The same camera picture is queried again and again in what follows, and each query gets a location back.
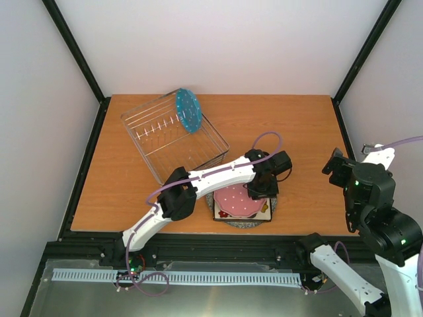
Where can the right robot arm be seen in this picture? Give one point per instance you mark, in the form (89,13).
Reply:
(394,237)

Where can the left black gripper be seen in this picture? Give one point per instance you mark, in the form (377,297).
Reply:
(273,191)

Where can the light blue cable duct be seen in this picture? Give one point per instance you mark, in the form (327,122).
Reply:
(191,278)

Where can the pink polka dot plate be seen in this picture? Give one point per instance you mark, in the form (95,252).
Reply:
(235,201)

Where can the blue polka dot plate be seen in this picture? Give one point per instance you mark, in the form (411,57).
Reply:
(188,110)

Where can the black aluminium frame rail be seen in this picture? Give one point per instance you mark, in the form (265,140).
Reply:
(273,250)

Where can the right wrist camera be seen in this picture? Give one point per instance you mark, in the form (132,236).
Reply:
(367,148)

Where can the grey speckled round plate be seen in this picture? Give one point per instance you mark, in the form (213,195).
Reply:
(244,224)

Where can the chrome wire dish rack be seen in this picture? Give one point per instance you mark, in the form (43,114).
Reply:
(165,145)

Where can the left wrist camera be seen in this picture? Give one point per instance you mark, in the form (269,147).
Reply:
(279,163)

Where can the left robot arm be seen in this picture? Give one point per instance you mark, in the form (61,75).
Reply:
(176,200)

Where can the white square floral plate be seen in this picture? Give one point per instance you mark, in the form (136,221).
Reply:
(242,209)

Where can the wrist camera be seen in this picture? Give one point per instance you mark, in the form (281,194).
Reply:
(279,163)
(367,148)

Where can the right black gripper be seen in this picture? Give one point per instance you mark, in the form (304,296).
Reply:
(342,163)

